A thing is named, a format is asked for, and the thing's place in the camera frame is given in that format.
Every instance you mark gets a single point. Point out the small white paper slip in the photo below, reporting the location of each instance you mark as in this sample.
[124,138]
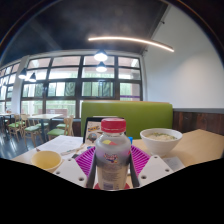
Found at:
[173,164]

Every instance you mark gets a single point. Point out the white bowl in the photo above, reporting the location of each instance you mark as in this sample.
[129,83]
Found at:
[161,143]

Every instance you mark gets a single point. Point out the dark pendant lamps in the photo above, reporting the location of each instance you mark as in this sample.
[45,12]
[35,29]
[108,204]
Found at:
[100,56]

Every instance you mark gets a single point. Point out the green upholstered bench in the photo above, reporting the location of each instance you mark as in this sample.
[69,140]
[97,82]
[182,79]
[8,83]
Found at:
[146,115]

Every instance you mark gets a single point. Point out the black-framed window wall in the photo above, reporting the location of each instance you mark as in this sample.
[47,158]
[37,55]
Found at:
[65,72]

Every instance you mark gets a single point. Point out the yellow mug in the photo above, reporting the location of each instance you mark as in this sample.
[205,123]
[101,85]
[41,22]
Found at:
[46,160]

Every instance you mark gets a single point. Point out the white paper sheets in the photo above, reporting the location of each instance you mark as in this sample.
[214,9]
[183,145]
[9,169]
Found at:
[60,143]

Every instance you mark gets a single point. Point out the small blue-capped bottle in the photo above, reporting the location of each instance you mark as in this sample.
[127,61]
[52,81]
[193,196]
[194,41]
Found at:
[130,140]

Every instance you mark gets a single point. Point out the wooden chairs with green seats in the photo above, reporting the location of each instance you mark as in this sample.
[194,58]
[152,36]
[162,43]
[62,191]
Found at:
[31,128]

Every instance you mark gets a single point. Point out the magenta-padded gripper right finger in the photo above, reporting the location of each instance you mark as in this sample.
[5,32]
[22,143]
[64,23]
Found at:
[143,163]

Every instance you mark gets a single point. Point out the long linear ceiling light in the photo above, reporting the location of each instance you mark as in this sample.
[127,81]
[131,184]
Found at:
[133,40]

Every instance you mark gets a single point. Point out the clear red-capped drink bottle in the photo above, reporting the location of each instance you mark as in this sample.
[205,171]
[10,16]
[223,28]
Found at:
[112,156]

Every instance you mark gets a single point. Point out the wooden dining table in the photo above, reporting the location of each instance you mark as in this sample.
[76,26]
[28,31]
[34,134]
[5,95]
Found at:
[6,115]
[45,116]

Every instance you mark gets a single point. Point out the sticker-covered black laptop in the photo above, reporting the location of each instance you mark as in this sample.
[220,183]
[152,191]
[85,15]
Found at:
[91,131]

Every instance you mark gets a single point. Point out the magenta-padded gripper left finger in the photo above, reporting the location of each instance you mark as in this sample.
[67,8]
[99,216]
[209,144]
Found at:
[82,163]

